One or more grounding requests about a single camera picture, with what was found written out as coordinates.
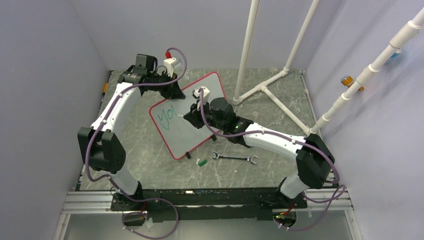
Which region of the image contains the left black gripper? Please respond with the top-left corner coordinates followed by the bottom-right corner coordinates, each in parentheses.
top-left (148, 71), bottom-right (185, 100)

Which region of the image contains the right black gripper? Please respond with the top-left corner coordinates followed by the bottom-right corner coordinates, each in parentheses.
top-left (184, 98), bottom-right (227, 131)

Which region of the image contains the pink framed whiteboard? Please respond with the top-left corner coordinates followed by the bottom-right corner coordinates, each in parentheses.
top-left (149, 71), bottom-right (226, 160)

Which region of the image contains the green marker cap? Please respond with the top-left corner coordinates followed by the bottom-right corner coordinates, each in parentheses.
top-left (197, 159), bottom-right (208, 166)

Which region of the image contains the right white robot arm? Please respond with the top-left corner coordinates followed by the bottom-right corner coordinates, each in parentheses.
top-left (183, 97), bottom-right (336, 208)

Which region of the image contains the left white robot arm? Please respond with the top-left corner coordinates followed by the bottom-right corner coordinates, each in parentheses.
top-left (77, 51), bottom-right (187, 210)

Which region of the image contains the silver open end wrench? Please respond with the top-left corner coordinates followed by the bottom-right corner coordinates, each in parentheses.
top-left (209, 151), bottom-right (259, 165)

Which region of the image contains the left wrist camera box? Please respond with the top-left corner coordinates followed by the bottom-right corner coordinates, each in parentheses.
top-left (163, 57), bottom-right (182, 78)

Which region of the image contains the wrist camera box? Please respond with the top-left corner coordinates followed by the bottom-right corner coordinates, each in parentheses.
top-left (163, 57), bottom-right (182, 78)
top-left (192, 86), bottom-right (211, 111)

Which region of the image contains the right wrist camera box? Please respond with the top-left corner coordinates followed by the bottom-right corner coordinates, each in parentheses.
top-left (192, 86), bottom-right (211, 111)

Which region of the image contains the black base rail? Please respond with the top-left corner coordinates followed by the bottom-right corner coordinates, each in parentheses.
top-left (110, 187), bottom-right (308, 223)

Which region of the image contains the orange wall knob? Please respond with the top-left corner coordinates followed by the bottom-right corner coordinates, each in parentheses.
top-left (340, 75), bottom-right (354, 88)

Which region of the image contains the blue wall knob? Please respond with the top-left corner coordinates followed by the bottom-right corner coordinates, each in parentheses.
top-left (390, 48), bottom-right (402, 59)

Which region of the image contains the white pvc pipe frame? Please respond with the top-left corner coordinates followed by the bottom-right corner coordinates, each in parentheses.
top-left (234, 0), bottom-right (424, 136)

